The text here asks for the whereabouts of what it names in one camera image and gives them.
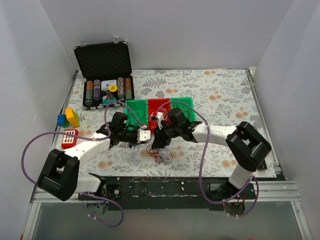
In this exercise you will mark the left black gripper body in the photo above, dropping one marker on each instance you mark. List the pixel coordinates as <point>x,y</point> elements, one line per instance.
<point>135,136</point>

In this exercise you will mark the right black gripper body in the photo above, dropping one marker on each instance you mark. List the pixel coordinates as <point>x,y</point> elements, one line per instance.
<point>161,135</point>

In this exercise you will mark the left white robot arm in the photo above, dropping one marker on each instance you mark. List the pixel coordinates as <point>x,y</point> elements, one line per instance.
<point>60,175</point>

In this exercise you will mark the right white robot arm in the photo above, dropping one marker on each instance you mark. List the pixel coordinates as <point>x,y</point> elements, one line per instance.
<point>247,145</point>

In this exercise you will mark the left green bin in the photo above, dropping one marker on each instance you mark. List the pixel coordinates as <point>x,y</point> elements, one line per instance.
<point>140,109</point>

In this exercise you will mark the green bin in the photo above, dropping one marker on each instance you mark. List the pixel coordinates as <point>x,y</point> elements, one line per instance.
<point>140,109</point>
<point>185,104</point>

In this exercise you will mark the red bin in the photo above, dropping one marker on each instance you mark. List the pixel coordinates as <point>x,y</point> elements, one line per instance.
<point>153,104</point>

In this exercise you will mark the right green bin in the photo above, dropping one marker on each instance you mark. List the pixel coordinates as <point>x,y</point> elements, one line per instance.
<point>185,104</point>

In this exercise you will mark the yellow toy brick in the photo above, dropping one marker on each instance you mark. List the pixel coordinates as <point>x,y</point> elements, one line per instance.
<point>72,117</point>

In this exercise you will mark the red window toy brick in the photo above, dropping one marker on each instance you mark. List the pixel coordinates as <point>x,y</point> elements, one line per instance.
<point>69,140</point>

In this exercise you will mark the green toy brick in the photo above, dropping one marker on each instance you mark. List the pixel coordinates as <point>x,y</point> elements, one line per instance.
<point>66,124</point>

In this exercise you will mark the blue toy brick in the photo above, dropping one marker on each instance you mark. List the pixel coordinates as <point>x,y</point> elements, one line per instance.
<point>61,119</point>

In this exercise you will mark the black poker chip case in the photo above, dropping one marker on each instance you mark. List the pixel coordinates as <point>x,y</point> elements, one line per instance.
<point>107,72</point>

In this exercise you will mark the black microphone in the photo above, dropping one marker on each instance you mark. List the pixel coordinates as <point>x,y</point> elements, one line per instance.
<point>262,166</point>

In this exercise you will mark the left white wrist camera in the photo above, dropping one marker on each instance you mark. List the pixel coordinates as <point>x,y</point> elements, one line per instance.
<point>143,135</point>

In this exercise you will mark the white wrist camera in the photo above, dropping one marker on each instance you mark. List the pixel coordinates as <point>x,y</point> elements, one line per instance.
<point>143,135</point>
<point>157,117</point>

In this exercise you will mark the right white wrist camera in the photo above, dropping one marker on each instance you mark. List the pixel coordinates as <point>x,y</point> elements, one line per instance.
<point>157,117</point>

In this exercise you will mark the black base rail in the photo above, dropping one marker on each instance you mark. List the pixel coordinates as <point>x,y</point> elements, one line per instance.
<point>135,193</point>

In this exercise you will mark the aluminium frame rail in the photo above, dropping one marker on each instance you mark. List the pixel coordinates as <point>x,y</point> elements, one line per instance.
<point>278,191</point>

